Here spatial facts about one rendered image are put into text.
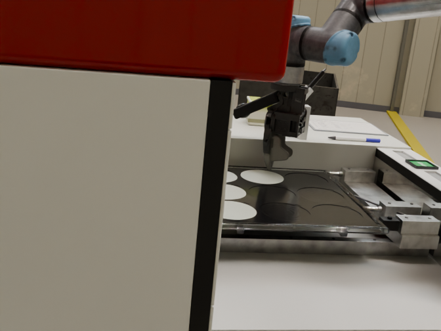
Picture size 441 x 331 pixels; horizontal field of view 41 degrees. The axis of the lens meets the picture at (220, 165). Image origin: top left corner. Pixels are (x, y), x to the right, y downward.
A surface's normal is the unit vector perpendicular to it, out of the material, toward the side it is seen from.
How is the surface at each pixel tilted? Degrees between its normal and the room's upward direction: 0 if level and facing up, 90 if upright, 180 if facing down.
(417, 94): 90
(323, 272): 0
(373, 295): 0
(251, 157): 90
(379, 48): 90
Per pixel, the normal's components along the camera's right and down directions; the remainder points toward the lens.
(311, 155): 0.15, 0.29
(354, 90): -0.15, 0.27
